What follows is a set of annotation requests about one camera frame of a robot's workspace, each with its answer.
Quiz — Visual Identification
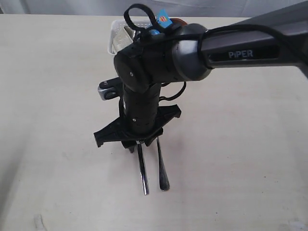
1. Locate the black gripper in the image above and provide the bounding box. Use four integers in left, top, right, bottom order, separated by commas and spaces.
94, 84, 181, 153

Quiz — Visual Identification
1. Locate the silver table knife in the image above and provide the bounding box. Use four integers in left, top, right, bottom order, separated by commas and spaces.
137, 142, 150, 195

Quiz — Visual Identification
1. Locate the silver fork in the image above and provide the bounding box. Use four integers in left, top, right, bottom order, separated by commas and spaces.
156, 137, 170, 192

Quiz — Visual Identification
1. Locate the white ceramic bowl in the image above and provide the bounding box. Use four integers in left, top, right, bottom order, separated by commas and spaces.
113, 28, 133, 53

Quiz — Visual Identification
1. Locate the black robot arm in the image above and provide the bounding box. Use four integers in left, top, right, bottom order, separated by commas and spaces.
94, 2, 308, 150

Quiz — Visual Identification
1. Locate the steel cup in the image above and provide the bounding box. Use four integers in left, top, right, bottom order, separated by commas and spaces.
124, 26, 140, 41

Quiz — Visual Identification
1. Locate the white perforated plastic basket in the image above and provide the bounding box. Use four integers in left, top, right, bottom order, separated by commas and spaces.
107, 17, 151, 56

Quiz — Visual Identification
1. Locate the blue snack bag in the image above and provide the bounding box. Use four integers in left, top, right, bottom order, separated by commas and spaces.
149, 9, 172, 36

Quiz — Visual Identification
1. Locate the brown wooden plate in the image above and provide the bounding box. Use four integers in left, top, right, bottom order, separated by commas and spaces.
170, 18, 188, 26

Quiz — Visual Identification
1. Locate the grey curtain backdrop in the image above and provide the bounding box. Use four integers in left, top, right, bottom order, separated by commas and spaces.
0, 0, 299, 17

